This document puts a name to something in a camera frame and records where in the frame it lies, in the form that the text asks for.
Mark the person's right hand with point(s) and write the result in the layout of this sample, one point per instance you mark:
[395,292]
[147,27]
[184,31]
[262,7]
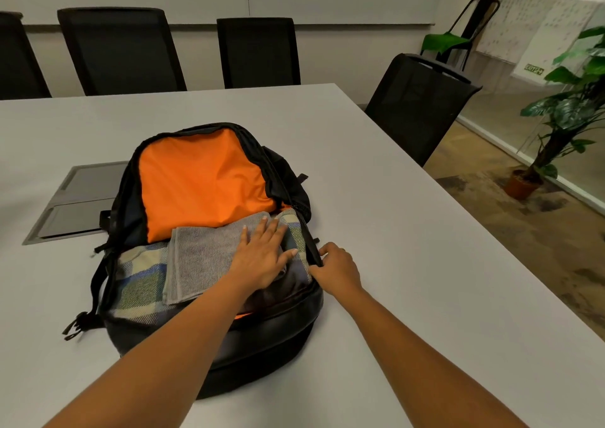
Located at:
[338,272]

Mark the person's left hand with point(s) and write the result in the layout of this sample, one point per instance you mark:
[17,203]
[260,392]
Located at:
[260,260]

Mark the grey towel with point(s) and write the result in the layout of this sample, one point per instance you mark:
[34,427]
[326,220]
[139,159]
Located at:
[203,257]

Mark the black backpack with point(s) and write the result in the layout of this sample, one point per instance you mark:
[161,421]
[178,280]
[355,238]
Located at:
[203,177]

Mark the plaid flannel shirt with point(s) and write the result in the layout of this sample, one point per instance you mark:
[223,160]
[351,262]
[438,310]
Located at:
[137,286]

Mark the person's left forearm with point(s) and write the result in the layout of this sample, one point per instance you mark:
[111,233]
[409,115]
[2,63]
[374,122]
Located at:
[142,361]

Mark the person's right forearm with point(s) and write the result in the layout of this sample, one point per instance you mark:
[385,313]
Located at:
[425,371]

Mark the black conference chair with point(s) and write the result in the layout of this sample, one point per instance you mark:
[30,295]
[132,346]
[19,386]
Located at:
[120,52]
[21,57]
[259,54]

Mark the tall green leafy plant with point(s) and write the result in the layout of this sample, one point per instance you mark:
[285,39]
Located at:
[572,106]

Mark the black frame chair green seat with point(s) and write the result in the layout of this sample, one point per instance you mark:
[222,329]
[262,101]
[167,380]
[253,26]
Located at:
[444,40]

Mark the white wall poster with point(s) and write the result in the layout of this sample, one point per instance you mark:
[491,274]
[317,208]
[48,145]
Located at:
[513,26]
[557,40]

